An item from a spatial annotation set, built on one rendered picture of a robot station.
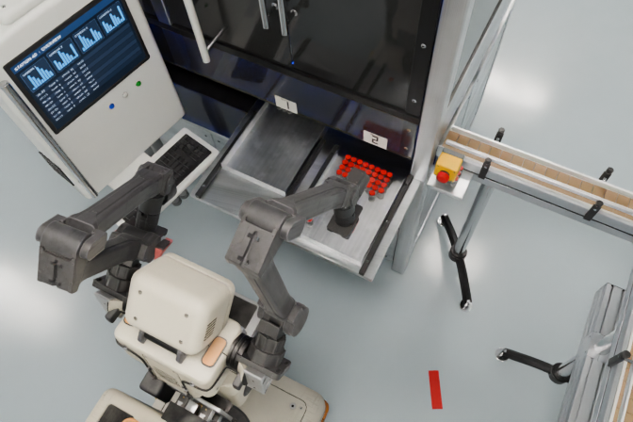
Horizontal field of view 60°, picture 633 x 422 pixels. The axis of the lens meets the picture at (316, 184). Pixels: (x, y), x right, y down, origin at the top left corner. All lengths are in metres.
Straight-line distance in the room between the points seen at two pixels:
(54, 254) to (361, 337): 1.73
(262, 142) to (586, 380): 1.39
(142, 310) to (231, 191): 0.73
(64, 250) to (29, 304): 1.93
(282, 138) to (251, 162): 0.14
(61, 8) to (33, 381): 1.79
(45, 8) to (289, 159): 0.89
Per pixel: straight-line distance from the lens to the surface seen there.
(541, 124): 3.32
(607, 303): 2.31
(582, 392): 2.18
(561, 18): 3.91
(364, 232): 1.83
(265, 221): 1.01
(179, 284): 1.29
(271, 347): 1.35
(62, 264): 1.17
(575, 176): 2.02
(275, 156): 1.99
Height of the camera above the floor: 2.54
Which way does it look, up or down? 60 degrees down
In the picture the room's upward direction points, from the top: 5 degrees counter-clockwise
